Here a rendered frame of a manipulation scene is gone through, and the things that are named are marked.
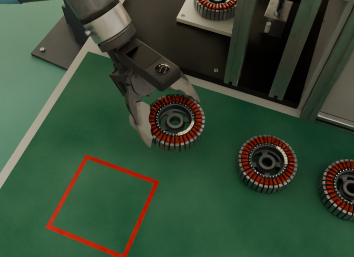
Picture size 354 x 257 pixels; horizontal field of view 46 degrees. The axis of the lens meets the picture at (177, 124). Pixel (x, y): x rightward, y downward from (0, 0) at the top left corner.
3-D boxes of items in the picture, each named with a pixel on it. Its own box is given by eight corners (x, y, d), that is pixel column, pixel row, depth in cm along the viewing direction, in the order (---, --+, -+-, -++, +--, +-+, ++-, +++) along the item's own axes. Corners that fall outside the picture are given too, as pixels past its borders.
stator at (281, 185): (251, 202, 78) (254, 195, 75) (227, 152, 83) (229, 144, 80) (303, 183, 80) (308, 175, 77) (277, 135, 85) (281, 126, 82)
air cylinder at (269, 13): (259, 32, 97) (263, 15, 92) (267, 10, 100) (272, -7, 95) (280, 38, 96) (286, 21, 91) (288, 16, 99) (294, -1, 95)
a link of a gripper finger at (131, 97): (149, 120, 77) (146, 73, 75) (153, 122, 75) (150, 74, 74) (126, 124, 74) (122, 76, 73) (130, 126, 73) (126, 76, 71)
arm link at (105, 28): (126, -2, 68) (88, 25, 65) (141, 22, 70) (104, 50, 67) (109, 2, 74) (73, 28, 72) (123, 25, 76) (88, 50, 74)
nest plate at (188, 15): (176, 21, 99) (176, 17, 97) (197, -20, 105) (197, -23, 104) (236, 38, 96) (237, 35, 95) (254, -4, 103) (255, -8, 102)
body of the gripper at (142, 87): (152, 76, 82) (119, 24, 77) (174, 78, 75) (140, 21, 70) (124, 100, 80) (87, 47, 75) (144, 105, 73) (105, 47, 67)
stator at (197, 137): (134, 126, 80) (132, 117, 77) (175, 92, 84) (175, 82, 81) (174, 165, 77) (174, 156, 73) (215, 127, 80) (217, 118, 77)
